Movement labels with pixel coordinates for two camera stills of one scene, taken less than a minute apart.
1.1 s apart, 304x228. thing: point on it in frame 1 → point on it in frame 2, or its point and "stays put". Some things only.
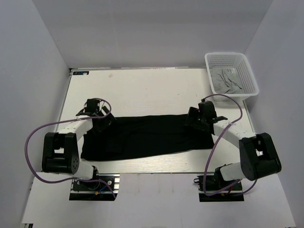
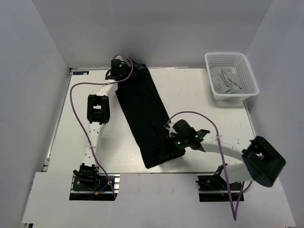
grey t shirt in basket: x=226 y=80 stays put
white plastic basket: x=230 y=74 stays put
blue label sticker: x=80 y=72 stays put
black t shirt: x=129 y=137 → x=147 y=118
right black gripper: x=194 y=119 → x=173 y=147
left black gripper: x=104 y=119 → x=135 y=67
